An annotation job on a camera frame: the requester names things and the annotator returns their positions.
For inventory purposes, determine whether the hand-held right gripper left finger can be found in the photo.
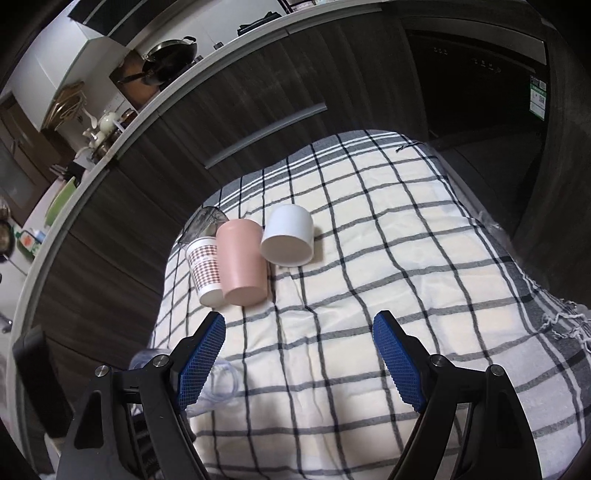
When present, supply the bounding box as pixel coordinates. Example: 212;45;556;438
56;311;227;480

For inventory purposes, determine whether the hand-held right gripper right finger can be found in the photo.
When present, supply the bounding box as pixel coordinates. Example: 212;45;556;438
372;310;543;480

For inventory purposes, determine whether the brown patterned white cup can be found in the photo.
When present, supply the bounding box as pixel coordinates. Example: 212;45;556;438
185;235;224;308

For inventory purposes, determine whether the pink cup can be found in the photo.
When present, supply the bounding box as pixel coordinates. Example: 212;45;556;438
216;219;269;306

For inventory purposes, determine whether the clear plastic cup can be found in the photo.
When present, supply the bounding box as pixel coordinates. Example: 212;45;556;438
129;349;242;418

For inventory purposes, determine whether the clear glass cup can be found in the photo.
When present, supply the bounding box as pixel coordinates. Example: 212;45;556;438
178;205;230;245

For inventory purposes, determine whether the checkered white black cloth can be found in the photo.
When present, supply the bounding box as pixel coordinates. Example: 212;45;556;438
130;130;591;480

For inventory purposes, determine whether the black rectangular object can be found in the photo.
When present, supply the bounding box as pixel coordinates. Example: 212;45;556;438
12;326;75;440

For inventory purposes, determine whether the green plate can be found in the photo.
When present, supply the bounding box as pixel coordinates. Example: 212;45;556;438
45;178;78;223

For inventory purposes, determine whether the dark wood cabinet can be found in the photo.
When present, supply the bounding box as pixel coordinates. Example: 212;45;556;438
12;0;591;444

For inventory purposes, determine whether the white teapot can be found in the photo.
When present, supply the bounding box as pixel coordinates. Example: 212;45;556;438
83;111;122;140

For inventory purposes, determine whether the green white sticker label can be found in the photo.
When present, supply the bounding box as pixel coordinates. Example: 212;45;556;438
527;74;548;121

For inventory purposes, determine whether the black wok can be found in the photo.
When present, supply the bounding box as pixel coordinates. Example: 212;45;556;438
116;35;199;87

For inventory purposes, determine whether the silver cabinet handle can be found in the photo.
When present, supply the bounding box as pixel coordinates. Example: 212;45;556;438
204;103;328;171

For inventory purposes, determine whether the gold wire rack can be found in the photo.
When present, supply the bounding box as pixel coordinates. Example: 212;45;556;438
50;82;87;124

